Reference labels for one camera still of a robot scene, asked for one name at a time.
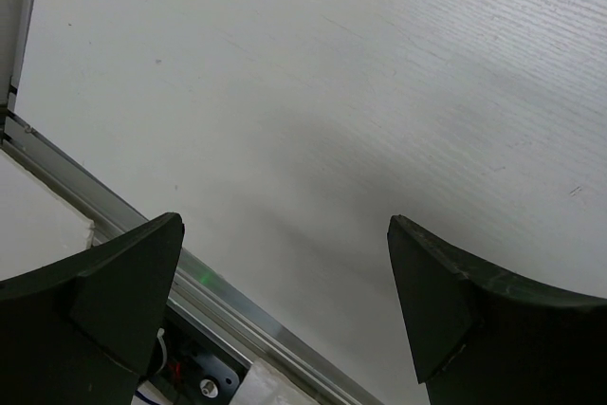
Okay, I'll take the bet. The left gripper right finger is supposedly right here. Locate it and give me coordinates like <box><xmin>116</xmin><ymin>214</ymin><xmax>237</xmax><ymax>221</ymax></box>
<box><xmin>387</xmin><ymin>215</ymin><xmax>606</xmax><ymax>404</ymax></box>

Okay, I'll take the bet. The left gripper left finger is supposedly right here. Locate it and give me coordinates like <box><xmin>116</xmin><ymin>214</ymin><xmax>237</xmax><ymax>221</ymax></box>
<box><xmin>1</xmin><ymin>212</ymin><xmax>184</xmax><ymax>404</ymax></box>

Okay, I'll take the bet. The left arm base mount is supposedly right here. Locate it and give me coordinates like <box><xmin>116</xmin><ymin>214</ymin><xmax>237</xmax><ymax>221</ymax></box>
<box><xmin>135</xmin><ymin>306</ymin><xmax>252</xmax><ymax>404</ymax></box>

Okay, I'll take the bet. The aluminium table rail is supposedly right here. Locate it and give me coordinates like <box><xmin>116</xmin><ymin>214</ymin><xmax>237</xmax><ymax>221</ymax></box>
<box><xmin>1</xmin><ymin>108</ymin><xmax>377</xmax><ymax>404</ymax></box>

